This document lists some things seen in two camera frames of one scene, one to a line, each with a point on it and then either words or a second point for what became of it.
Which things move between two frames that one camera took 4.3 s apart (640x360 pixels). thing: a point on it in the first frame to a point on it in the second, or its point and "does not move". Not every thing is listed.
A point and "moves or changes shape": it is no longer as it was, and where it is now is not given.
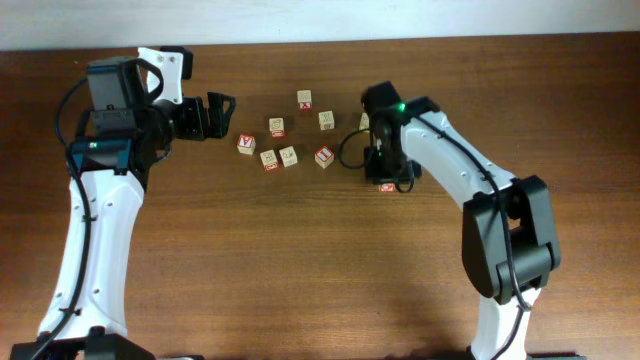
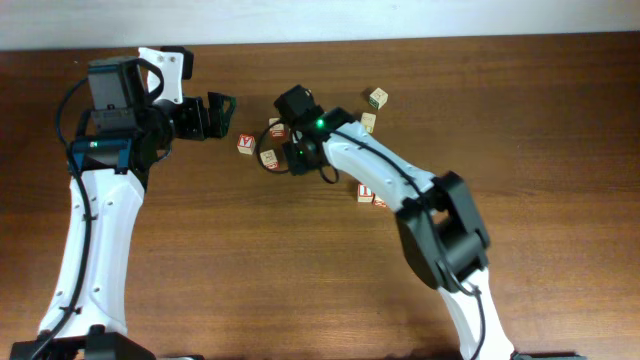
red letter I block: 324,157 moves or changes shape
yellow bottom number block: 364,121 does not move
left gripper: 200,129 does not move
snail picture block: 276,127 does not move
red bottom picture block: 387,187 moves or changes shape
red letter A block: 246,144 does not move
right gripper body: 382,168 to 296,162
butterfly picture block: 269,160 does not move
